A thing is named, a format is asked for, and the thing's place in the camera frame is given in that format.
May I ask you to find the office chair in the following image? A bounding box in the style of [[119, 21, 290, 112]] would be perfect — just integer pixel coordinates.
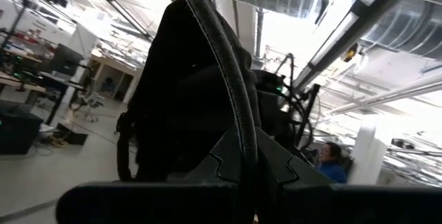
[[70, 91, 106, 123]]

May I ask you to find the black baseball cap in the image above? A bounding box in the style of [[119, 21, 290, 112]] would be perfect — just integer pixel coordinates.
[[115, 0, 276, 224]]

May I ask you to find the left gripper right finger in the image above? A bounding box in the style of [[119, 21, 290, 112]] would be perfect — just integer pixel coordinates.
[[256, 126, 442, 224]]

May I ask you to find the black cabinet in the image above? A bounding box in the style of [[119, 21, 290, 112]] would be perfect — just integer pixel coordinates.
[[0, 99, 45, 156]]

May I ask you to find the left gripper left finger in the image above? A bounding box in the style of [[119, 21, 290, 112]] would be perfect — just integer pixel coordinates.
[[55, 128, 246, 224]]

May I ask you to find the long ceiling light bar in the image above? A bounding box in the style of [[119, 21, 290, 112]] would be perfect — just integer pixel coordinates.
[[292, 0, 427, 92]]

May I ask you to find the person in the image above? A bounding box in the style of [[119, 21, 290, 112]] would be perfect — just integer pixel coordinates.
[[314, 141, 349, 185]]

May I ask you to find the black monitor on arm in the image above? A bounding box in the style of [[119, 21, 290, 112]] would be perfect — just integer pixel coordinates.
[[48, 43, 85, 77]]

